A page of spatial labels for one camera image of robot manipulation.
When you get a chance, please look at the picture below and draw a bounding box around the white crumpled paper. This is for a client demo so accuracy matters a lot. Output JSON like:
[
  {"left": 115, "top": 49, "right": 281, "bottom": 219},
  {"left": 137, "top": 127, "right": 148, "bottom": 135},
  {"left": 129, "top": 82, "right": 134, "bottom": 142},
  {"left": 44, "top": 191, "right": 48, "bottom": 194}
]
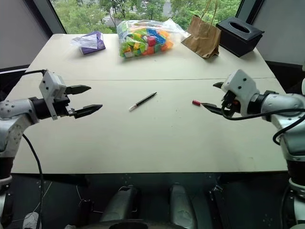
[{"left": 22, "top": 211, "right": 42, "bottom": 229}]

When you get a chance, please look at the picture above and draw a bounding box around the brown paper bag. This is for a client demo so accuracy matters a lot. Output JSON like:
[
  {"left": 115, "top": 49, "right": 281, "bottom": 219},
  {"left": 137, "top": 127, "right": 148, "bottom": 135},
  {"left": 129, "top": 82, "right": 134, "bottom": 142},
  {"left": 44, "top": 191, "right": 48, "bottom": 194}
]
[{"left": 181, "top": 0, "right": 221, "bottom": 60}]

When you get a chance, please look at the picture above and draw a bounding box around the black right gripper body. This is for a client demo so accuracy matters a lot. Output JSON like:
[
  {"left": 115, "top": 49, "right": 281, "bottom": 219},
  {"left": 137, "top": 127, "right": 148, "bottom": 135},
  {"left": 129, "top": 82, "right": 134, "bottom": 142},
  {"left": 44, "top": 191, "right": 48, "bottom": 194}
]
[{"left": 221, "top": 90, "right": 241, "bottom": 113}]

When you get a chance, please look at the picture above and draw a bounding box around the black pen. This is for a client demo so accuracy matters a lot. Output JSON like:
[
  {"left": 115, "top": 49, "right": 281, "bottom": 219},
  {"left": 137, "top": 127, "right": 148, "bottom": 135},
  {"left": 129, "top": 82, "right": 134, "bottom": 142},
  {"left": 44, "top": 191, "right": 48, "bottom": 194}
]
[{"left": 128, "top": 92, "right": 158, "bottom": 112}]

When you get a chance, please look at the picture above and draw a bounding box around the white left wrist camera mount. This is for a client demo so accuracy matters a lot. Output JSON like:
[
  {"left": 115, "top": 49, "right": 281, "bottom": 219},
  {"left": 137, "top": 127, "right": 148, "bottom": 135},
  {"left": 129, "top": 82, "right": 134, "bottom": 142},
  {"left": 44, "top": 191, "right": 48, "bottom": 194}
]
[{"left": 39, "top": 70, "right": 67, "bottom": 120}]

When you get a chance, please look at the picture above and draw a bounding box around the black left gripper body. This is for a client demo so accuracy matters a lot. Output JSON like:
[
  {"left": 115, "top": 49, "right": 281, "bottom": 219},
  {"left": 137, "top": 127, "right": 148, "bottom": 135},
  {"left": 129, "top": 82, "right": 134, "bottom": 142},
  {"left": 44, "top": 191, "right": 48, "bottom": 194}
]
[{"left": 53, "top": 93, "right": 75, "bottom": 117}]

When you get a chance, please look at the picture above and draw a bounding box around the plastic bag of colourful blocks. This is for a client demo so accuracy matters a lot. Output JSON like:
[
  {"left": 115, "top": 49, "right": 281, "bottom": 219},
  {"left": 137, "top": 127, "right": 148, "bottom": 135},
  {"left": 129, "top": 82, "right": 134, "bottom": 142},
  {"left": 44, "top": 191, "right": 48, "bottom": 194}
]
[{"left": 116, "top": 18, "right": 192, "bottom": 62}]

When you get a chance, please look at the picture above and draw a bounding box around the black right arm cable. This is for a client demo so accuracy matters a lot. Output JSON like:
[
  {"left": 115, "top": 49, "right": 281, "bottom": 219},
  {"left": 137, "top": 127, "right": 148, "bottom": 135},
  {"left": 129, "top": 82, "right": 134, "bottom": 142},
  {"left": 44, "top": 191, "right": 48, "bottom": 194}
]
[{"left": 221, "top": 101, "right": 305, "bottom": 145}]

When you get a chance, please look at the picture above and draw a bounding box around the purple and white packet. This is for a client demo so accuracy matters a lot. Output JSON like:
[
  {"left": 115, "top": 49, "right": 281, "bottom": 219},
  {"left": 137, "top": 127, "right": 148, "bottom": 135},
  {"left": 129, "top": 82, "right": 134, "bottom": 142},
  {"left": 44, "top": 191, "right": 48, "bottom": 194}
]
[{"left": 71, "top": 31, "right": 106, "bottom": 56}]

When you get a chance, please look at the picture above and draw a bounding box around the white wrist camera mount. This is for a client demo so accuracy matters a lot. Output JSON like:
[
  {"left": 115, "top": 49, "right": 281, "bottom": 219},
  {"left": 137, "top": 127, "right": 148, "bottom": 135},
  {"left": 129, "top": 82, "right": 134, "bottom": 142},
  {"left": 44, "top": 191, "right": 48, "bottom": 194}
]
[
  {"left": 39, "top": 70, "right": 67, "bottom": 120},
  {"left": 221, "top": 69, "right": 261, "bottom": 116}
]

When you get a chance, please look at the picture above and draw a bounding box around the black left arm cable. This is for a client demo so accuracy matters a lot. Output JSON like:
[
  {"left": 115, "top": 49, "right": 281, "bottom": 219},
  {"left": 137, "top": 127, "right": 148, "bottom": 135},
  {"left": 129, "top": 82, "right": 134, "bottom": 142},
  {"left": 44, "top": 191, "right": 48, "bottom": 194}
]
[{"left": 22, "top": 69, "right": 47, "bottom": 229}]

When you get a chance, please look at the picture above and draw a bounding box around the black low ledge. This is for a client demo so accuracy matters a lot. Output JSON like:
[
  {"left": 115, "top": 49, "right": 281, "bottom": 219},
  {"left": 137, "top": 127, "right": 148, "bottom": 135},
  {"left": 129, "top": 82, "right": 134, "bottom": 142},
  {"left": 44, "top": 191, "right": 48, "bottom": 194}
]
[
  {"left": 265, "top": 60, "right": 305, "bottom": 94},
  {"left": 0, "top": 63, "right": 31, "bottom": 101}
]

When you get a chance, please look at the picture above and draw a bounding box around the dark window frame post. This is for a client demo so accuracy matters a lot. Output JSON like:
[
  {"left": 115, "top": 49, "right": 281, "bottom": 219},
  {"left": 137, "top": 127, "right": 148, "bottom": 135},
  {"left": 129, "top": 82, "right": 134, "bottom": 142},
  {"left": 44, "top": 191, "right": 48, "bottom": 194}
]
[
  {"left": 235, "top": 0, "right": 254, "bottom": 25},
  {"left": 32, "top": 0, "right": 68, "bottom": 34}
]

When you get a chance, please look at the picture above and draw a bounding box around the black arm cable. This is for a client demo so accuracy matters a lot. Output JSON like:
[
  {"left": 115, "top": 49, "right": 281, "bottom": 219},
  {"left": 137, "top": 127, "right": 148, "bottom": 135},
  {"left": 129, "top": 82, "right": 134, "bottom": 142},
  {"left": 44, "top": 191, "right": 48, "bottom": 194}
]
[
  {"left": 22, "top": 69, "right": 47, "bottom": 229},
  {"left": 221, "top": 101, "right": 305, "bottom": 145}
]

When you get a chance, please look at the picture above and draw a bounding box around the dark rounded shape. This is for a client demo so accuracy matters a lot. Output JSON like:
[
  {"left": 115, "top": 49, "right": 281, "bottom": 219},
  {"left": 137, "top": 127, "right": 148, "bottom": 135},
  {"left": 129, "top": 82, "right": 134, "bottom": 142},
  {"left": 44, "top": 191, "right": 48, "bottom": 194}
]
[
  {"left": 102, "top": 185, "right": 141, "bottom": 223},
  {"left": 169, "top": 182, "right": 199, "bottom": 229}
]

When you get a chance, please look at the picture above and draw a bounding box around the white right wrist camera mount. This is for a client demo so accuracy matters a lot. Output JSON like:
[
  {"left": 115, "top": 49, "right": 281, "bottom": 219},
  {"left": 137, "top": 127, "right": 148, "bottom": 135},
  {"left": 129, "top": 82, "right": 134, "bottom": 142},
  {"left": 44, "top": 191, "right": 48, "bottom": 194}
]
[{"left": 221, "top": 69, "right": 261, "bottom": 116}]

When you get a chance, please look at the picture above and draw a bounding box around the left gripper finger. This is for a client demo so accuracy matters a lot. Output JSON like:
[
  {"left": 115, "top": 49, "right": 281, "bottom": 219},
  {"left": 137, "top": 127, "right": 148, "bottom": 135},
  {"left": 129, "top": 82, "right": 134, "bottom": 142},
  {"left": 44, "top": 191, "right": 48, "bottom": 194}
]
[
  {"left": 65, "top": 84, "right": 92, "bottom": 96},
  {"left": 72, "top": 104, "right": 103, "bottom": 119}
]

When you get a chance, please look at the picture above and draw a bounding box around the black tissue box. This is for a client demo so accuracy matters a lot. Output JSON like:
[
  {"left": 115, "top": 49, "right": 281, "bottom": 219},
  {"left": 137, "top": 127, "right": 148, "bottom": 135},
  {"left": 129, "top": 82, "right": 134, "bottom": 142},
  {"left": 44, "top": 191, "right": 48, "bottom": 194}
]
[{"left": 215, "top": 16, "right": 265, "bottom": 58}]

